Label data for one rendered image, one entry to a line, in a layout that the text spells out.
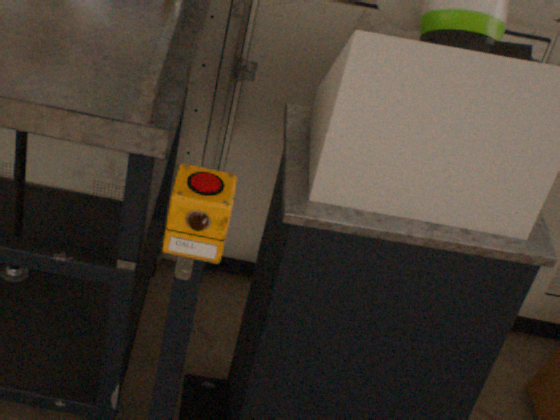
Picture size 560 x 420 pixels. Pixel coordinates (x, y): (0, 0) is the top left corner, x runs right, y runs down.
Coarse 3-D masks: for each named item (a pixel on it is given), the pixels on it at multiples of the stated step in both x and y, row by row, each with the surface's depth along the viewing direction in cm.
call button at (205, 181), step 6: (198, 174) 131; (204, 174) 131; (210, 174) 132; (192, 180) 130; (198, 180) 130; (204, 180) 130; (210, 180) 131; (216, 180) 131; (198, 186) 129; (204, 186) 129; (210, 186) 130; (216, 186) 130
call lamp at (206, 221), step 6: (192, 210) 128; (198, 210) 128; (186, 216) 129; (192, 216) 128; (198, 216) 128; (204, 216) 128; (186, 222) 130; (192, 222) 128; (198, 222) 128; (204, 222) 128; (210, 222) 129; (192, 228) 129; (198, 228) 128; (204, 228) 129
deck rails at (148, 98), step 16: (176, 0) 183; (192, 0) 184; (176, 16) 178; (160, 32) 172; (176, 32) 166; (160, 48) 168; (176, 48) 169; (160, 64) 164; (144, 80) 159; (160, 80) 152; (144, 96) 155; (160, 96) 156; (144, 112) 151
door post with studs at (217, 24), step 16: (224, 0) 210; (224, 16) 212; (208, 32) 215; (224, 32) 214; (208, 48) 217; (208, 64) 219; (208, 80) 222; (208, 96) 224; (208, 112) 227; (192, 128) 230; (192, 144) 232; (192, 160) 235; (176, 256) 253
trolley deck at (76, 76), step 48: (0, 0) 173; (48, 0) 176; (96, 0) 179; (144, 0) 182; (0, 48) 161; (48, 48) 163; (96, 48) 165; (144, 48) 168; (192, 48) 169; (0, 96) 150; (48, 96) 152; (96, 96) 154; (96, 144) 153; (144, 144) 151
